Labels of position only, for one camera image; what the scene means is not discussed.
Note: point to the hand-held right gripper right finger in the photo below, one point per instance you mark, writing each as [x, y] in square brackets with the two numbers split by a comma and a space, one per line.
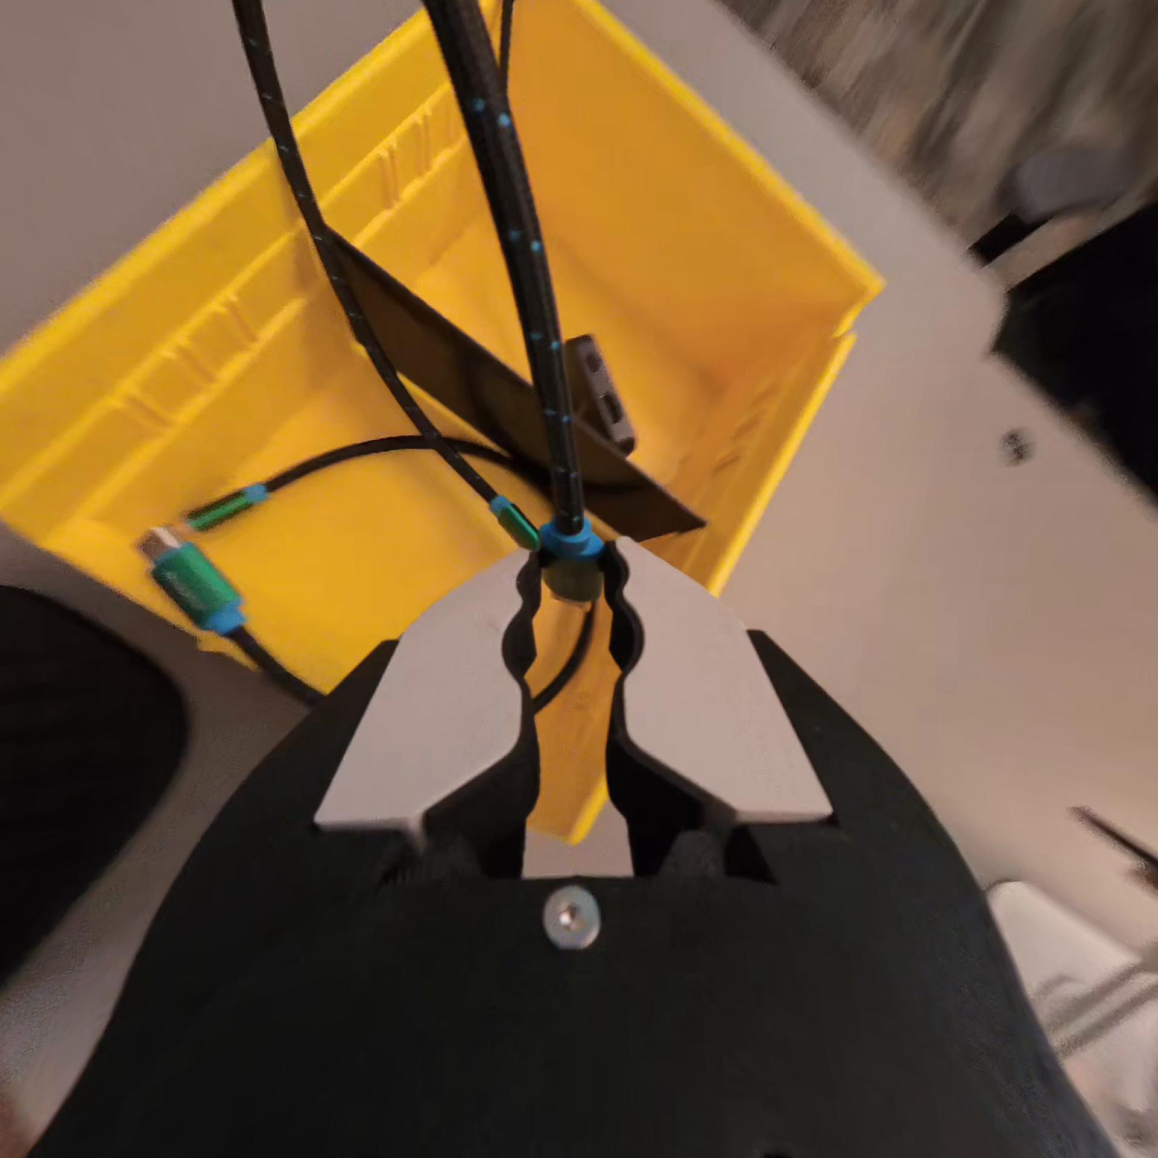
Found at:
[714, 724]

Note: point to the yellow plastic bin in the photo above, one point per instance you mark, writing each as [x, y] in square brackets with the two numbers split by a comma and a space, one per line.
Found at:
[678, 226]

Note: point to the black square hdmi adapter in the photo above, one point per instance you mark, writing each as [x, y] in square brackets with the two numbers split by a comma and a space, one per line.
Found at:
[601, 399]

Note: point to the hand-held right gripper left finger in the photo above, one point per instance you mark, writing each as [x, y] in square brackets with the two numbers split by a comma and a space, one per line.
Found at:
[425, 724]

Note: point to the black bin divider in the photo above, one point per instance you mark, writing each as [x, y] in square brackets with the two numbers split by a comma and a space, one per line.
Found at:
[434, 361]

